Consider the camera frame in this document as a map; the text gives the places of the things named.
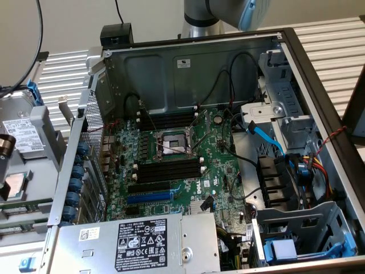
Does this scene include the yellow red black power wires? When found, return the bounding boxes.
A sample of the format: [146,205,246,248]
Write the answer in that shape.
[302,152,335,202]

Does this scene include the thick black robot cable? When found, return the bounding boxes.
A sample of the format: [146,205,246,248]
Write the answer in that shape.
[0,0,44,99]

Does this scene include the blue flat data wire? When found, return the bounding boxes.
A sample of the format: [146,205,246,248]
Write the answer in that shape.
[247,120,286,157]
[287,155,311,188]

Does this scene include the black box device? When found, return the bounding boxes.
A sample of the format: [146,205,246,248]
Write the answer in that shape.
[100,23,135,49]

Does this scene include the blue disk carrier rail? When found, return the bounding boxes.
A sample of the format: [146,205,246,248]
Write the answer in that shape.
[25,79,45,108]

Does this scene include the blue plastic latch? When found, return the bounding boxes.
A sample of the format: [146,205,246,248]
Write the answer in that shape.
[19,256,37,273]

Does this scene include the black plastic fan duct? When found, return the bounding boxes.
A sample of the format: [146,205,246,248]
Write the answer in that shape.
[255,155,296,211]

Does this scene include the power supply wire bundle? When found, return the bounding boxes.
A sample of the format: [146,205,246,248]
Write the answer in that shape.
[216,224,249,271]

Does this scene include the black wire arc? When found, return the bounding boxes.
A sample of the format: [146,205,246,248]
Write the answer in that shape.
[198,69,237,107]
[229,51,261,108]

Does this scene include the grey metal disk bay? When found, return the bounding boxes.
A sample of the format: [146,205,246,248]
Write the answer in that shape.
[250,200,359,269]

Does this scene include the silver hard disk white label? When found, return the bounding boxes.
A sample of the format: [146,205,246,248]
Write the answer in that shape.
[0,88,48,159]

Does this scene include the grey parts rack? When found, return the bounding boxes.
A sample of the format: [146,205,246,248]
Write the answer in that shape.
[0,104,68,249]

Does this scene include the green RAM stick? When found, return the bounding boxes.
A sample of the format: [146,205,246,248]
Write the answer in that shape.
[0,199,54,215]
[0,223,35,235]

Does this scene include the black RAM slot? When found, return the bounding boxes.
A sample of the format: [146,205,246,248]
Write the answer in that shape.
[139,120,197,132]
[137,108,198,119]
[135,158,204,170]
[138,112,198,123]
[133,171,206,184]
[135,162,205,174]
[134,167,205,179]
[139,116,197,128]

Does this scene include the blue plastic disk carrier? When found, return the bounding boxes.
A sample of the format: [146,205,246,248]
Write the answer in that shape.
[263,232,359,265]

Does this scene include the red black twisted wire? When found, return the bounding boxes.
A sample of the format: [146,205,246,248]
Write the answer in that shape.
[87,119,120,134]
[315,125,348,158]

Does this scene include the green Dell motherboard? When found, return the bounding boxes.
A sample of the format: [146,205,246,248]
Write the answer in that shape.
[103,106,256,271]

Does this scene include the long blue expansion slot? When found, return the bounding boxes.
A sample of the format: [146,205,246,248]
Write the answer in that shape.
[126,191,175,205]

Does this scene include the grey power supply unit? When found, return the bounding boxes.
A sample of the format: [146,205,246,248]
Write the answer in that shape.
[42,211,222,274]

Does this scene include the steel socket cover frame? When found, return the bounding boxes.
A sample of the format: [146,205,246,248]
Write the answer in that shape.
[188,109,214,152]

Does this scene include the short black expansion slot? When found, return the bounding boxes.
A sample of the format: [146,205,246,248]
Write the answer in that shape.
[124,205,141,217]

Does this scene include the long black expansion slot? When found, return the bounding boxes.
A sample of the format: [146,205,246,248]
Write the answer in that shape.
[127,181,172,195]

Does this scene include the silver finned heatsink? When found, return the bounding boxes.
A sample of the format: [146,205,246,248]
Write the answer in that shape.
[188,199,215,215]

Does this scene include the black wire plug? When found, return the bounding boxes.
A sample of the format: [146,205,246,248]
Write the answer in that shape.
[200,195,215,212]

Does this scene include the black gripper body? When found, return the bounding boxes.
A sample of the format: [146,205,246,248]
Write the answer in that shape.
[0,133,17,201]

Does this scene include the black wire over motherboard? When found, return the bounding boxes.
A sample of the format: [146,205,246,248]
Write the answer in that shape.
[221,110,260,171]
[228,175,262,201]

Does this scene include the thin steel locking lever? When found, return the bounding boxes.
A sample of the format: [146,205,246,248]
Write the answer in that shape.
[141,102,159,134]
[155,142,193,156]

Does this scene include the thin black cable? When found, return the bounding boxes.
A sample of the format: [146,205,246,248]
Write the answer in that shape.
[113,0,125,25]

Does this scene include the black wire loop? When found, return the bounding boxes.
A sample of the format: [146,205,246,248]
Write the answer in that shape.
[123,92,143,122]

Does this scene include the silver CPU chip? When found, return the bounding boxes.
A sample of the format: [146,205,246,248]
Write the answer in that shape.
[5,171,34,200]

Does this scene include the blue expansion card retainer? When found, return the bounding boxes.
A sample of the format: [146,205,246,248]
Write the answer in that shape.
[58,141,91,228]

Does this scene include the metal card bracket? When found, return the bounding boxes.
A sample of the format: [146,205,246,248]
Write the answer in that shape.
[58,95,75,126]

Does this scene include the silver disk bay bracket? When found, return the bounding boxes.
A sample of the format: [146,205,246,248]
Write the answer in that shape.
[240,101,286,134]

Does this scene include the open metal PC case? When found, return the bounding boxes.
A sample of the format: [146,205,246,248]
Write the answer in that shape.
[42,27,365,274]

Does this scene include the silver CPU socket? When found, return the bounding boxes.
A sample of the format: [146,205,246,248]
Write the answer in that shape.
[152,127,199,163]

